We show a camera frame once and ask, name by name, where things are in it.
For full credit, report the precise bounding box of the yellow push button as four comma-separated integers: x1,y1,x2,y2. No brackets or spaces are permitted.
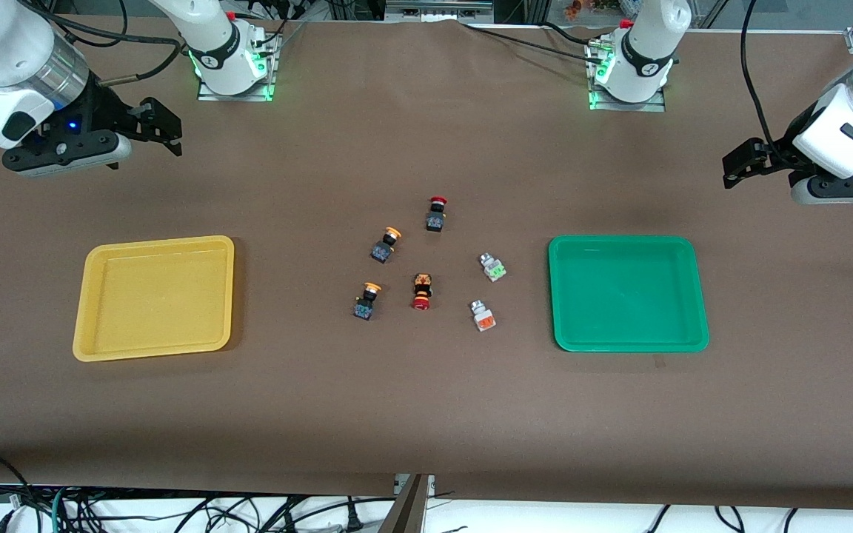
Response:
353,281,384,321
370,227,404,264

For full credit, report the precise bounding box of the green and white button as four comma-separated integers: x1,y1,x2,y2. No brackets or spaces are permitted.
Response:
478,252,508,284

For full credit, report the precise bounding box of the yellow plastic tray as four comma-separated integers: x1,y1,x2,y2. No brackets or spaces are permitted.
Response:
73,235,236,363

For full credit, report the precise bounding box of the green plastic tray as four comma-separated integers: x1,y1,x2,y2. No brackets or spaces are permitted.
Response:
548,235,710,353

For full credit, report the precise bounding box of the red button with blue block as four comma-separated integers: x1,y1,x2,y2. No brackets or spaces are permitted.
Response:
425,195,449,234

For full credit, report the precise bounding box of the orange and white button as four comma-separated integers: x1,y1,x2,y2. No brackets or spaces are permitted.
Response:
469,299,498,332

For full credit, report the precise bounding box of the brown table cover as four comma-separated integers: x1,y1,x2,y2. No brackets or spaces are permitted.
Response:
0,15,853,512

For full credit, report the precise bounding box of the aluminium profile bar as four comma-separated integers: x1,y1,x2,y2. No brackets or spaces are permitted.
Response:
378,474,431,533

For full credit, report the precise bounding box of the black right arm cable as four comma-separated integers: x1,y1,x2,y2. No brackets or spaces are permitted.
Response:
18,0,184,88

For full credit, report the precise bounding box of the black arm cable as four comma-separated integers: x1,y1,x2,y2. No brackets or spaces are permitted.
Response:
18,0,184,88
740,0,777,150

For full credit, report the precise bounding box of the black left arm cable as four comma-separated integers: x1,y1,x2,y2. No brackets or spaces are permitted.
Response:
740,0,777,150

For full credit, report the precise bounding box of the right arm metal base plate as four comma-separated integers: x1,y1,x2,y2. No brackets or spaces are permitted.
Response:
196,36,281,103

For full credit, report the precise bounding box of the black cable on table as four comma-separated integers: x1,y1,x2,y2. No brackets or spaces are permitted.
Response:
459,19,599,61

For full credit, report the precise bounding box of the green floor cable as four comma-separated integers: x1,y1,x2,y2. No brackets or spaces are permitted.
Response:
50,486,70,533

